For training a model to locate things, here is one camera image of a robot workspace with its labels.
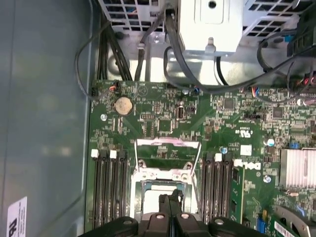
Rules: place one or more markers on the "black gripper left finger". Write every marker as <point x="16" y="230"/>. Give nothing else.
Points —
<point x="158" y="227"/>

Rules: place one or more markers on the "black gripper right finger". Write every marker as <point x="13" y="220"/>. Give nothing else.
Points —
<point x="185" y="227"/>

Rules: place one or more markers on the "silver CPU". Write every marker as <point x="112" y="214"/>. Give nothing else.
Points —
<point x="153" y="197"/>

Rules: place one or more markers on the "metal locking lever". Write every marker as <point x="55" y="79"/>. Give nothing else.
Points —
<point x="196" y="195"/>

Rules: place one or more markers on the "metal socket cover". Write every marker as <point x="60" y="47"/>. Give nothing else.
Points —
<point x="158" y="142"/>

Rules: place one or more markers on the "CPU socket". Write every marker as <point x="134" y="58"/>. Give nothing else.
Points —
<point x="135" y="197"/>

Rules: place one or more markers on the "green RAM stick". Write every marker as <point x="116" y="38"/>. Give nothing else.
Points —
<point x="238" y="197"/>

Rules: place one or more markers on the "blue expansion slot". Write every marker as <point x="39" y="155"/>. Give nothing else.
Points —
<point x="261" y="222"/>

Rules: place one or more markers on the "green motherboard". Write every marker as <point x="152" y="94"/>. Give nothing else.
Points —
<point x="209" y="118"/>

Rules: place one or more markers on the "coin cell battery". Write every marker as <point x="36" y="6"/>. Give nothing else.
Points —
<point x="123" y="106"/>

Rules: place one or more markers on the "silver chipset heatsink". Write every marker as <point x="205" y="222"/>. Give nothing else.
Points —
<point x="298" y="168"/>

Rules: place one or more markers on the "black PC case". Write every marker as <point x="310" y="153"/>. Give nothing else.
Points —
<point x="44" y="98"/>

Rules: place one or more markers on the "metal drive cage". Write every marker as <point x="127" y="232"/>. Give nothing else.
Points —
<point x="212" y="29"/>

